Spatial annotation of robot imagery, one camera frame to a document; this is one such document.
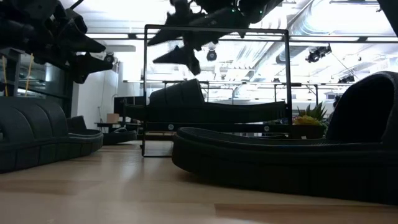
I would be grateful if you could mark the black round ceiling spotlight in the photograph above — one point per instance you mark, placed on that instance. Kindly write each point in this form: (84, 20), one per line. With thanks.
(109, 58)
(211, 55)

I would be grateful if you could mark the long linear ceiling light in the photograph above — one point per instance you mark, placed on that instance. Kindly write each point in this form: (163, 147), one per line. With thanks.
(109, 36)

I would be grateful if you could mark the dark computer monitor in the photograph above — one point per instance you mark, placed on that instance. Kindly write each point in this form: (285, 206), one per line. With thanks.
(119, 105)

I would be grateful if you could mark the black rubber slide sandal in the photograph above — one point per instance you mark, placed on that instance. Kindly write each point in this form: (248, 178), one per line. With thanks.
(186, 99)
(37, 140)
(119, 137)
(248, 161)

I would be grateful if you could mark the brown cardboard box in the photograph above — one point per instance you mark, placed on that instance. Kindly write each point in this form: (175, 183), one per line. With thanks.
(112, 118)

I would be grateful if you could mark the silver ventilation duct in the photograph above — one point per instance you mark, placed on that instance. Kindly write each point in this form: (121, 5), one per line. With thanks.
(289, 54)

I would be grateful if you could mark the black track light cluster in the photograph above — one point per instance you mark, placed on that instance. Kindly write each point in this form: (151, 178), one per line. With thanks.
(345, 79)
(317, 53)

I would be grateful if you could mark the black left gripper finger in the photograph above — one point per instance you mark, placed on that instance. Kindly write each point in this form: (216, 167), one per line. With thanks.
(81, 40)
(90, 65)

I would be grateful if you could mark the dark side desk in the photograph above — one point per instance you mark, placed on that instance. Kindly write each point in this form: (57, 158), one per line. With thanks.
(105, 124)

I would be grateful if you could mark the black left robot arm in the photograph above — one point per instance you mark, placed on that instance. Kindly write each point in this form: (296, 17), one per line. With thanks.
(7, 31)

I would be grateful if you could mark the potted succulent plant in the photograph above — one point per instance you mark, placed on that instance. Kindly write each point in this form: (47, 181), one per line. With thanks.
(311, 130)

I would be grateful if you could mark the black metal frame shelf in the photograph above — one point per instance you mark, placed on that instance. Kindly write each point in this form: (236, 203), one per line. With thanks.
(217, 127)

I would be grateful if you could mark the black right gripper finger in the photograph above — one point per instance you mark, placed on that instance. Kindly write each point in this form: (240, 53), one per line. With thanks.
(180, 56)
(171, 35)

